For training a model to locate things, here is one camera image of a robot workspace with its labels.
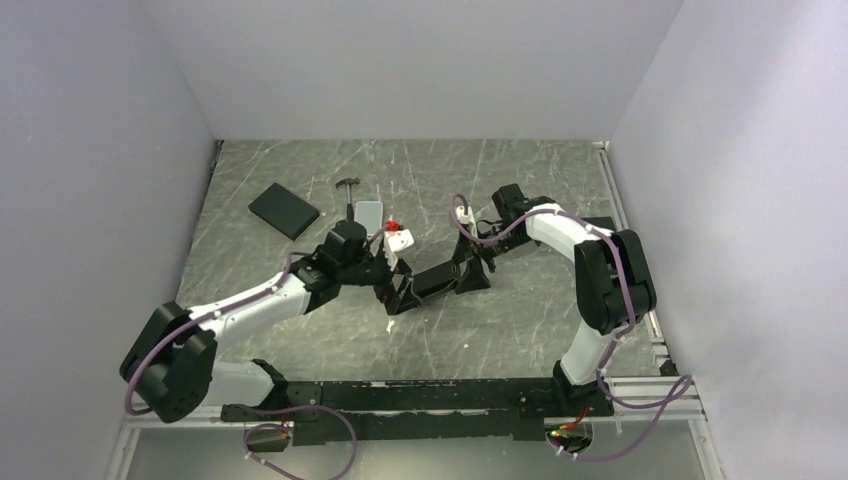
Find purple cable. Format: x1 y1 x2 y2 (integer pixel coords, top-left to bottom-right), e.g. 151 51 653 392
124 225 359 480
450 193 695 463

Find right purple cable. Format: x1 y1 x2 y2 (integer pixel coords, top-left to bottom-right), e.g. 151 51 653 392
450 193 695 463

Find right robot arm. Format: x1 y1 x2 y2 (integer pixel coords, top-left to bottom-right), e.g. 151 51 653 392
450 184 657 415

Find hammer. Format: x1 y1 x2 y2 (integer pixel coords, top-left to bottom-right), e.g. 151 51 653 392
335 177 361 222

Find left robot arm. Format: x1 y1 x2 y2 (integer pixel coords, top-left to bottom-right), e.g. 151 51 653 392
119 221 415 423

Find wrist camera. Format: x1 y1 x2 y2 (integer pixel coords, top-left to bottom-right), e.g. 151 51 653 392
383 220 415 270
454 205 478 237

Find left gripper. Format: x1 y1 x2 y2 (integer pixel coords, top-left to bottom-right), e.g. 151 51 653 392
339 248 425 314

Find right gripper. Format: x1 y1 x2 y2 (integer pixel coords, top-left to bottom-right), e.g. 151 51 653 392
450 224 533 294

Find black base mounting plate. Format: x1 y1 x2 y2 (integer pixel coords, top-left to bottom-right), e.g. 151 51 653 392
220 377 614 446

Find black switch box right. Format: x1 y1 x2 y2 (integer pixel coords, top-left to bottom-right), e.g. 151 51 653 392
584 216 617 232

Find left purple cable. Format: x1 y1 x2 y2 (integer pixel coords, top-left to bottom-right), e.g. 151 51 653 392
124 225 359 480

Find aluminium frame rail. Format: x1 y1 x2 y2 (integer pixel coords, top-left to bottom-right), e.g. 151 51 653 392
130 376 725 479

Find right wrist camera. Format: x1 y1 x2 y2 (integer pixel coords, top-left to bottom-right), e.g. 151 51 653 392
454 205 478 237

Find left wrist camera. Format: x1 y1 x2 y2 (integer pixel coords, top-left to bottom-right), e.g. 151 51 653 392
383 220 415 270

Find black flat box left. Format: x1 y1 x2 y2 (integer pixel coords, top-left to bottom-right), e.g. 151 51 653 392
248 183 320 241

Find white router box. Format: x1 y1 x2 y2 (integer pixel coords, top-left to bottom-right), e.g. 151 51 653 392
354 200 384 232

